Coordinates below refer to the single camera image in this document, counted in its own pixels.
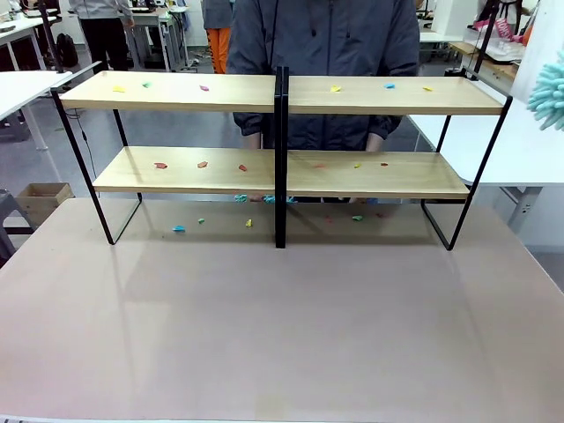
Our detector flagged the person's left hand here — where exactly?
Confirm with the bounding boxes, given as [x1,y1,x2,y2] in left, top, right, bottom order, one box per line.
[365,130,390,153]

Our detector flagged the large teal chenille duster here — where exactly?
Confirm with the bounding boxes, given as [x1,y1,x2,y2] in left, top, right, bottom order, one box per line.
[526,49,564,131]

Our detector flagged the bystander in orange trousers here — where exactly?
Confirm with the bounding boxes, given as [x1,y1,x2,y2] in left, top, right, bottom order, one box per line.
[203,0,234,75]

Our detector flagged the person in grey jacket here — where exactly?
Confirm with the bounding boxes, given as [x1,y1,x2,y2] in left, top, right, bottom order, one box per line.
[226,0,421,153]

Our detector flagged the large white table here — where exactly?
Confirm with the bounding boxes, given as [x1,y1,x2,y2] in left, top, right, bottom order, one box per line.
[407,94,564,241]

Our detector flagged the wooden workbench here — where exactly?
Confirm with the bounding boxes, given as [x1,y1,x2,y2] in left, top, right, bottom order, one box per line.
[448,41,526,82]

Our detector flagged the black pole stand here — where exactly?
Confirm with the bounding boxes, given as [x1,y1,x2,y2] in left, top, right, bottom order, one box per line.
[443,0,502,83]
[37,0,74,75]

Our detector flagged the grey metal workbench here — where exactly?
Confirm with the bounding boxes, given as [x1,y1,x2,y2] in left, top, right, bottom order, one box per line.
[126,6,191,72]

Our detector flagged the pink printed bag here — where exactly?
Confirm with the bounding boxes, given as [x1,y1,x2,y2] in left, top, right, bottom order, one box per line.
[471,16,517,43]

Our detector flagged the bystander in black trousers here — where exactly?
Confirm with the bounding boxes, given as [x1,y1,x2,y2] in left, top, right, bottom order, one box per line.
[68,0,136,74]

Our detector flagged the black backpack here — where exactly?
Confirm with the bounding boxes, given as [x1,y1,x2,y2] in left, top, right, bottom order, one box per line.
[56,33,80,69]

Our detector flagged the cardboard box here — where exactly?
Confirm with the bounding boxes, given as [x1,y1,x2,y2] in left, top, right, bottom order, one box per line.
[16,182,75,226]

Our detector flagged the white side table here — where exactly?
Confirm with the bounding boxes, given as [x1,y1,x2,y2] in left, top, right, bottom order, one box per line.
[0,69,74,153]

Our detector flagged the white desk with dark items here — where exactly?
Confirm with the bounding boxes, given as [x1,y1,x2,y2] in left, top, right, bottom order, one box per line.
[0,7,61,72]

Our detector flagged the grey stool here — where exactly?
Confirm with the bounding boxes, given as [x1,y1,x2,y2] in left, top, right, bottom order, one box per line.
[0,188,35,268]

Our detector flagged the wooden two-tier shelf black frame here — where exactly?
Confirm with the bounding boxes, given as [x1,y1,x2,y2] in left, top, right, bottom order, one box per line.
[280,65,515,251]
[50,65,284,249]

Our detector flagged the black floor cable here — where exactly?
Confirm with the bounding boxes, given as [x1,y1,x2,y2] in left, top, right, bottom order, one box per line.
[65,108,97,180]

